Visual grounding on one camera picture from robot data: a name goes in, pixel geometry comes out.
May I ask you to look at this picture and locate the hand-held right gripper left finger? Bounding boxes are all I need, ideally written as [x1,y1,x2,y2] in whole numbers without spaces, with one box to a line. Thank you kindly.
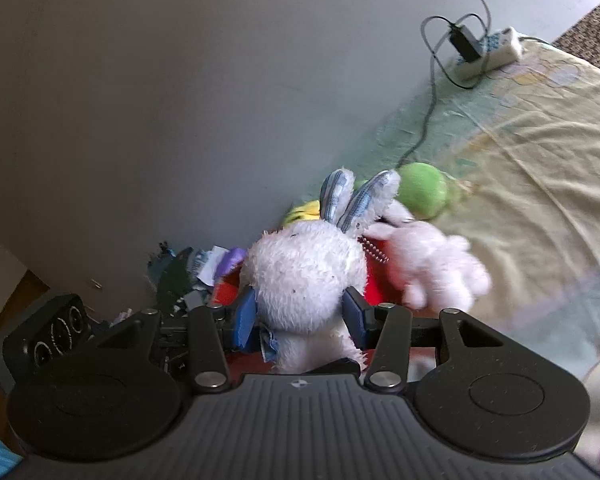
[87,287,259,394]

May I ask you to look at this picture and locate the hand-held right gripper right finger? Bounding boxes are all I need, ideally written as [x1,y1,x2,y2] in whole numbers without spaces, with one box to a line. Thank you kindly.
[342,287,531,394]

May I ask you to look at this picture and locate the red cardboard box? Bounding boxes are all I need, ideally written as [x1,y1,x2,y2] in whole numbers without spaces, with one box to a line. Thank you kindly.
[212,250,443,376]

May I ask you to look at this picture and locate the white plush rabbit blue ears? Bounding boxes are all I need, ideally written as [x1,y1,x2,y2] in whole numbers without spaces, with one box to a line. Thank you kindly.
[242,167,403,376]

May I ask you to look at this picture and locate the white plush toy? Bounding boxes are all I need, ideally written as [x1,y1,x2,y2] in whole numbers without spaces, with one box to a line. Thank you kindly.
[365,220,492,311]

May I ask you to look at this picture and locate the yellow plush cat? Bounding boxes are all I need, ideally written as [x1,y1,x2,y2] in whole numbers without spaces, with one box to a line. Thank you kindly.
[280,200,326,228]

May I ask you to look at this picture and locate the green plush toy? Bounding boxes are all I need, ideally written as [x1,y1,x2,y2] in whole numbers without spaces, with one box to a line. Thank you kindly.
[352,162,468,221]

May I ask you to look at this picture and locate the purple tissue packet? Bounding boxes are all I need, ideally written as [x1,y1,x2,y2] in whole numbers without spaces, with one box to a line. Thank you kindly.
[220,247,246,281]

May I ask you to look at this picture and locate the printed bedsheet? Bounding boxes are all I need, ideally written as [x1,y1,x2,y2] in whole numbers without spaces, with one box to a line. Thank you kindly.
[300,35,600,480]

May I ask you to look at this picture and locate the black charger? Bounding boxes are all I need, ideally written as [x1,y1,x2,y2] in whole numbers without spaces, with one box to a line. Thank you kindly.
[447,22,486,63]

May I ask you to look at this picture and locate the white power strip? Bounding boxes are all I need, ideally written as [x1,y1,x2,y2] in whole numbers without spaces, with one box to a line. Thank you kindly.
[450,27,523,81]

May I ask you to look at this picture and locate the black cable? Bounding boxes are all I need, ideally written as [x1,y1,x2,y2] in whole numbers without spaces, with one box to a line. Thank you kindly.
[397,15,491,168]

